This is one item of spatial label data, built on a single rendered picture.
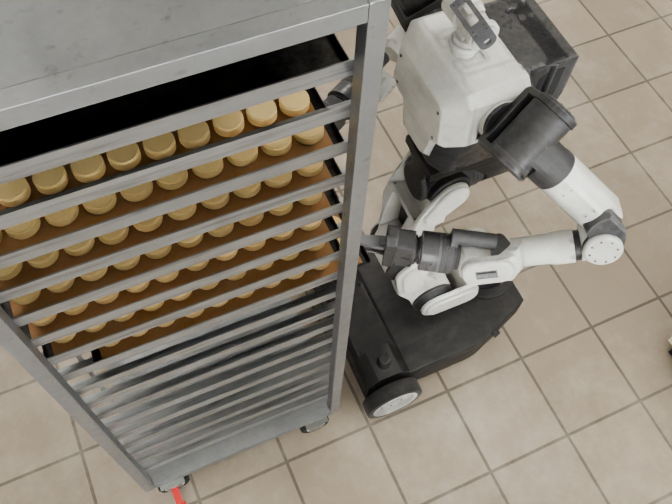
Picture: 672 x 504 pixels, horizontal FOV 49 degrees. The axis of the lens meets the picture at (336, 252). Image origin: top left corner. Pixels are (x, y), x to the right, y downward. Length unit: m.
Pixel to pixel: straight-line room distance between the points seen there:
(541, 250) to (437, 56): 0.45
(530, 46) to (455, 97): 0.20
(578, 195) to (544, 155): 0.11
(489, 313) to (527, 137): 1.24
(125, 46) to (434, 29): 0.80
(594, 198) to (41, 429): 1.91
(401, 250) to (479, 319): 1.02
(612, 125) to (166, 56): 2.71
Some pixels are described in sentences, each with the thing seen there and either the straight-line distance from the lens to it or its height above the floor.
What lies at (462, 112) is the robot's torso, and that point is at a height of 1.35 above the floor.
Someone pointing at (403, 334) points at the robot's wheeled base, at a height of 0.17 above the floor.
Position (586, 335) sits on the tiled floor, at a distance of 2.82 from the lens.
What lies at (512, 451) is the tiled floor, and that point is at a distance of 2.60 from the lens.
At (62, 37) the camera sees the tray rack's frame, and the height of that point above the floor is 1.82.
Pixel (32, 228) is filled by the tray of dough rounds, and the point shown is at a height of 1.51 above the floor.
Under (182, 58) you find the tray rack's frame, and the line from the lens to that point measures 0.87.
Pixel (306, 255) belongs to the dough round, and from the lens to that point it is 1.49.
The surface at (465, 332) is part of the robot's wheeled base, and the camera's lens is 2.51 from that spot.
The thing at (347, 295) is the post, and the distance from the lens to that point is 1.59.
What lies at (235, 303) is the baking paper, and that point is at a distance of 1.54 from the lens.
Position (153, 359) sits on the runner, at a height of 0.98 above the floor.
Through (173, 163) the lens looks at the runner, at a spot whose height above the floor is 1.60.
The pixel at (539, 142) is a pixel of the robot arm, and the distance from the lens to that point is 1.41.
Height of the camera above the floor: 2.44
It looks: 61 degrees down
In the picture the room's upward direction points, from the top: 4 degrees clockwise
